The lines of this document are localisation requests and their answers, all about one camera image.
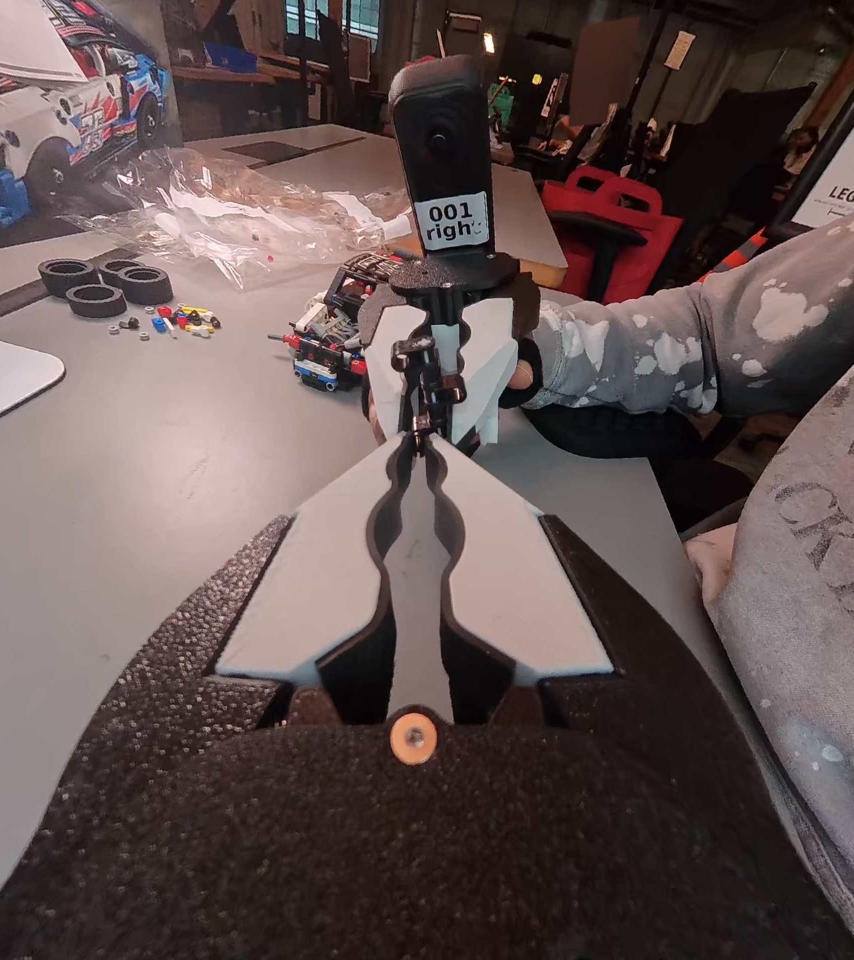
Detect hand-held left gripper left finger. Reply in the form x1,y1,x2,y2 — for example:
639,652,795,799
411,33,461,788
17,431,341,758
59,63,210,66
214,433,407,685

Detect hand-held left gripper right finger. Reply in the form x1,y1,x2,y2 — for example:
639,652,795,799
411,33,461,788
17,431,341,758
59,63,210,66
427,437,615,681

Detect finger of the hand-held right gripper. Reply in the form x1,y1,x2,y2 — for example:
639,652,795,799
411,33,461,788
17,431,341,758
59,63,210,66
367,306,425,441
449,297,519,453

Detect black toy connector assembly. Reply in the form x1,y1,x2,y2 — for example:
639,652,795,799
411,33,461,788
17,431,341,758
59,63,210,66
391,336,470,459

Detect person's right forearm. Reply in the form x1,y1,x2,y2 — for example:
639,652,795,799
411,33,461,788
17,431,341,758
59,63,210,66
535,191,854,421

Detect person's right hand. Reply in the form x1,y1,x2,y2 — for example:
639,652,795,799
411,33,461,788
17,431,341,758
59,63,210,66
498,333,548,412

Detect partly built toy car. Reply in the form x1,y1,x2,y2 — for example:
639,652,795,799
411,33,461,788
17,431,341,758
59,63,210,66
269,251,414,395

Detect black chair armrest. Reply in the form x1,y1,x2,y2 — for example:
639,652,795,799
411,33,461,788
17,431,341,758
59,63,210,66
520,405,707,460

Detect heap of clear plastic bags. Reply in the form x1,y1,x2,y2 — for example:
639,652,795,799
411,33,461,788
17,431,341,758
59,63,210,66
59,146,414,291

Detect heap of small coloured parts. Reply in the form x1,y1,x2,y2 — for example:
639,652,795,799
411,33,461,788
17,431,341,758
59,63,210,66
108,302,222,341

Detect person's grey sweatshirt torso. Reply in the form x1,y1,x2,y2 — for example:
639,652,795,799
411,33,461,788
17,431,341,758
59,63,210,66
685,300,854,960

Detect toy set box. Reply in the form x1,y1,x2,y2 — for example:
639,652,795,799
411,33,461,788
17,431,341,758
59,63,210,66
0,0,185,260

